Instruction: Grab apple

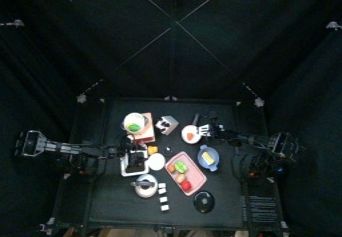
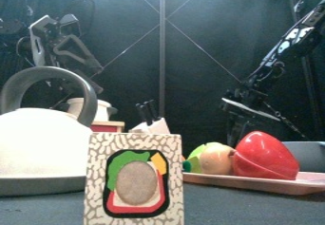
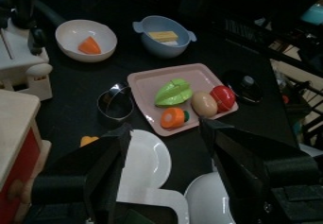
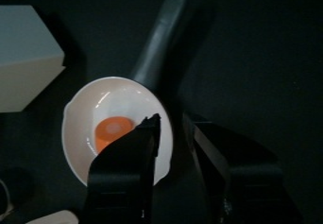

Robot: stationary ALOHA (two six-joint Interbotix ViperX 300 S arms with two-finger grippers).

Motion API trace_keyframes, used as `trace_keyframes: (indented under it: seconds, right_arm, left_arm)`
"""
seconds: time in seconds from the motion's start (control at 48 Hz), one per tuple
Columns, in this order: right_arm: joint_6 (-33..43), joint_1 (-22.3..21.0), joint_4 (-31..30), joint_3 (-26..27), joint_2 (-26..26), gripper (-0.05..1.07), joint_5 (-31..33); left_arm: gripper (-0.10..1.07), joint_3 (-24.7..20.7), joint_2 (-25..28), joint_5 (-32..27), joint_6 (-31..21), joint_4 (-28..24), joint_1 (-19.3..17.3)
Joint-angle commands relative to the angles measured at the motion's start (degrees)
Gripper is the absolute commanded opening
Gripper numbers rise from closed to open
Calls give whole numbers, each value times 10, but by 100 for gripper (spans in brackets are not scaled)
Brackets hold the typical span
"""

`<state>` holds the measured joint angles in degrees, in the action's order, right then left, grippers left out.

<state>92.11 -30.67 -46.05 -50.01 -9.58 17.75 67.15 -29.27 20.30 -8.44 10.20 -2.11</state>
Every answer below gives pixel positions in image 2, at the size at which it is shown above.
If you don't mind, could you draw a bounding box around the black cable loop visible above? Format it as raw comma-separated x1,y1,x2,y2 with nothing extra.
63,0,98,37

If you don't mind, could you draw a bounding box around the patterned sandwich picture box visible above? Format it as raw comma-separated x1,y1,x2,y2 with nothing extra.
83,131,186,225

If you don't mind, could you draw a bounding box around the pink tray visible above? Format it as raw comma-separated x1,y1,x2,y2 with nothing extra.
182,171,325,197

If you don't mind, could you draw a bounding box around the red toy bell pepper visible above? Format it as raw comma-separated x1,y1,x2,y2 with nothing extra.
232,130,301,181

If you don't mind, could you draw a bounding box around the white toy pot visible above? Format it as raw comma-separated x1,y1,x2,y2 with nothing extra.
64,97,119,122

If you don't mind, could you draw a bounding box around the white kettle with grey handle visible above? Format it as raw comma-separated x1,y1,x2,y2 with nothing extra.
0,66,99,197

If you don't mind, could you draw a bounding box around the black toy knife handle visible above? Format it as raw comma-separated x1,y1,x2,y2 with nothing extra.
147,99,161,121
142,101,155,122
135,103,150,126

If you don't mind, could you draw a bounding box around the grey metal frame pole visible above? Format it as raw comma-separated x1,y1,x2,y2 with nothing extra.
159,0,166,110

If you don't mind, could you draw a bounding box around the white toy knife block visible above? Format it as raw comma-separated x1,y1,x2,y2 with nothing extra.
129,117,173,135

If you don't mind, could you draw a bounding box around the red wooden box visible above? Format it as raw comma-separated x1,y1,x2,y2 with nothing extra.
90,120,127,134

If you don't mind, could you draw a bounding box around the yellow toy apple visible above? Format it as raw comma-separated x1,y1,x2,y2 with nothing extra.
198,141,237,177

